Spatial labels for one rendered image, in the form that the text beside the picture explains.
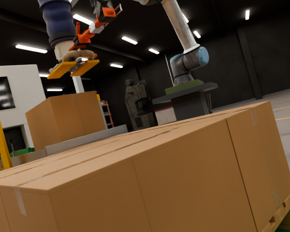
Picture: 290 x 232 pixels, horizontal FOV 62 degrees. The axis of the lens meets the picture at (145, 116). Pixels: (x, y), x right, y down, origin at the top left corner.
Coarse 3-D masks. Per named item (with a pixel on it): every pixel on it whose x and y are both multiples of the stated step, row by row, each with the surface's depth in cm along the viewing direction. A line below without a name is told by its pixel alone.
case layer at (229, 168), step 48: (96, 144) 141; (144, 144) 68; (192, 144) 66; (240, 144) 83; (0, 192) 68; (48, 192) 40; (96, 192) 45; (144, 192) 53; (192, 192) 63; (240, 192) 78; (288, 192) 101
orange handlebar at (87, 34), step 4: (108, 12) 134; (112, 12) 135; (96, 20) 142; (96, 24) 144; (100, 24) 147; (84, 32) 156; (88, 32) 152; (84, 36) 156; (88, 36) 157; (92, 36) 159; (72, 48) 173; (76, 48) 176; (84, 56) 197; (96, 56) 205
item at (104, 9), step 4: (104, 8) 133; (108, 8) 135; (112, 8) 137; (100, 12) 137; (104, 12) 133; (96, 16) 139; (100, 16) 138; (104, 16) 133; (108, 16) 134; (112, 16) 136; (100, 20) 138; (104, 20) 138; (108, 20) 139
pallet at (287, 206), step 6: (288, 198) 100; (282, 204) 96; (288, 204) 99; (282, 210) 94; (288, 210) 98; (276, 216) 90; (282, 216) 93; (288, 216) 101; (270, 222) 89; (276, 222) 89; (282, 222) 104; (288, 222) 102; (264, 228) 83; (270, 228) 85; (276, 228) 88; (282, 228) 104; (288, 228) 102
